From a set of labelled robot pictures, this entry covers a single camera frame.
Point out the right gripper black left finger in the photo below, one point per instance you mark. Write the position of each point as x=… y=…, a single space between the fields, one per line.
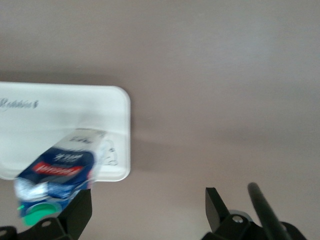
x=75 y=217

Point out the blue white milk carton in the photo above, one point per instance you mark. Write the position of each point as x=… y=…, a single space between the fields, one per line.
x=60 y=167

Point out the white rectangular rabbit tray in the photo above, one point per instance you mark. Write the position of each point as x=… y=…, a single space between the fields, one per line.
x=62 y=110

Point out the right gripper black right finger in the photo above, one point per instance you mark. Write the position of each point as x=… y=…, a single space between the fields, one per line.
x=217 y=215

